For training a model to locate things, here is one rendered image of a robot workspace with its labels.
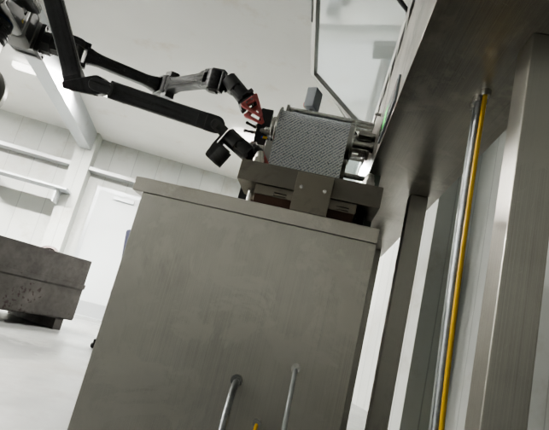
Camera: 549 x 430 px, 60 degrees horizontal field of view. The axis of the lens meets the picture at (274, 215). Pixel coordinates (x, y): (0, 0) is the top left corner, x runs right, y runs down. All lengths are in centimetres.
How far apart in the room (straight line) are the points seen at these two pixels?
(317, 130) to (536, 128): 89
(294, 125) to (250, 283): 61
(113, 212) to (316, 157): 724
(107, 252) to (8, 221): 167
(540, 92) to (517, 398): 45
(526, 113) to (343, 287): 60
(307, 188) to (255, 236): 20
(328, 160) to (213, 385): 77
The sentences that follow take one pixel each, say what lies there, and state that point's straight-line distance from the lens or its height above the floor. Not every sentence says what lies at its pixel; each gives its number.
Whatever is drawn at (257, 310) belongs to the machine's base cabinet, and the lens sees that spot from 120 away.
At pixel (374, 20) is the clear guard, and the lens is 195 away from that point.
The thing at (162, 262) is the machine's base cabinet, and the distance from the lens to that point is 126.
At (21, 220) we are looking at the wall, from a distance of 893.
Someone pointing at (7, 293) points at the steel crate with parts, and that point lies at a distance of 538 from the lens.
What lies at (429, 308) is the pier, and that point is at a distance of 406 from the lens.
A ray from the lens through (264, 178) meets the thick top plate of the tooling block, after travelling 132.
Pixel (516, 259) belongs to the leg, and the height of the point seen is 77.
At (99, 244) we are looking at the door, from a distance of 857.
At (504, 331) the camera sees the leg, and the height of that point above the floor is 67.
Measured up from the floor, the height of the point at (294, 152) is 115.
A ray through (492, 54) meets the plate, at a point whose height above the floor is 114.
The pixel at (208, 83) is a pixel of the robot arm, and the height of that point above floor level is 137.
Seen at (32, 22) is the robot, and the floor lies 146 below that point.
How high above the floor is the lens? 61
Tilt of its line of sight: 13 degrees up
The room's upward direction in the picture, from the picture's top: 14 degrees clockwise
